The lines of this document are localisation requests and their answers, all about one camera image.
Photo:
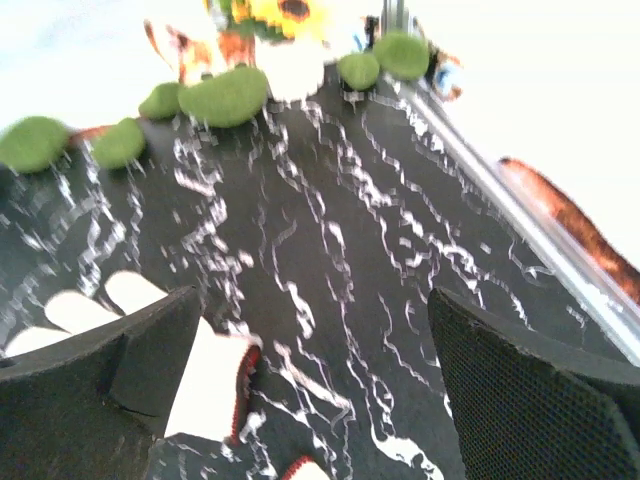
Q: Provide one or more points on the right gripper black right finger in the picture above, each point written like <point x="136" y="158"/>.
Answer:
<point x="526" y="406"/>

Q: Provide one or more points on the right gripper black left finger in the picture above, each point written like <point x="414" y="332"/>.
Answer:
<point x="92" y="406"/>

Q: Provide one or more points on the cream glove near right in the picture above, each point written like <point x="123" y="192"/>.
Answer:
<point x="211" y="401"/>

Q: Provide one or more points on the cream glove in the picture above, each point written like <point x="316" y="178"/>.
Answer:
<point x="305" y="468"/>
<point x="211" y="401"/>

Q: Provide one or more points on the cream glove far right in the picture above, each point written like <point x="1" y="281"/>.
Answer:
<point x="305" y="468"/>

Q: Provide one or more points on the green moss stone far left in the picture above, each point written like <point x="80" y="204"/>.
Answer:
<point x="33" y="144"/>

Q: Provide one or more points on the large green moss stone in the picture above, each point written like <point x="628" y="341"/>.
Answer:
<point x="228" y="99"/>

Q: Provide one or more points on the green moss stone right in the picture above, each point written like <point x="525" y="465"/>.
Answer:
<point x="404" y="56"/>

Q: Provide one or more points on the white sunflower pot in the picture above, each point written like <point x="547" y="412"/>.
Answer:
<point x="294" y="69"/>

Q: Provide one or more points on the sunflower bunch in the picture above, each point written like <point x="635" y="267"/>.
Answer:
<point x="275" y="20"/>

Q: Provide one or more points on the aluminium frame rail right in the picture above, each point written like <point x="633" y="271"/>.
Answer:
<point x="616" y="313"/>

